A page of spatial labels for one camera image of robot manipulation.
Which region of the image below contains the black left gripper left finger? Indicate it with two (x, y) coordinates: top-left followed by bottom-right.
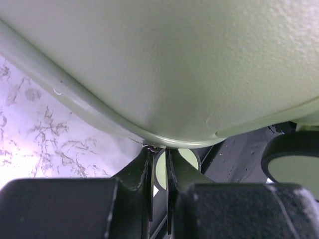
(0, 148), (154, 239)

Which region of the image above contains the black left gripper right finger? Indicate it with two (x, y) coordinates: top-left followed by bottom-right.
(165, 149), (319, 239)

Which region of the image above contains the green hard-shell suitcase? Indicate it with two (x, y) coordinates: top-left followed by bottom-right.
(0, 0), (319, 195)

